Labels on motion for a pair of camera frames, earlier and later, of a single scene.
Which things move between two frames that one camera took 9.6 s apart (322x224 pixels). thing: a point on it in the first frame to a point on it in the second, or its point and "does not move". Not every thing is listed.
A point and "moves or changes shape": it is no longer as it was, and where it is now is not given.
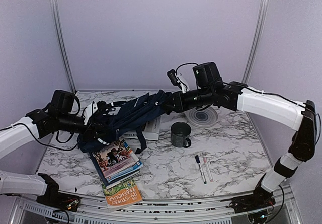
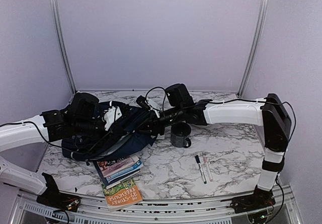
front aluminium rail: x=35 y=210 does not move
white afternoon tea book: x=150 y=131 to x=159 y=137
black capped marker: x=197 y=160 does not move
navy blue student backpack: x=124 y=119 moves or changes shape
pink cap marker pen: x=208 y=169 does not move
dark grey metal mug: x=180 y=135 does not move
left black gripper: x=91 y=128 to x=115 y=130
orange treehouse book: x=122 y=195 does not move
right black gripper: x=180 y=103 to x=156 y=128
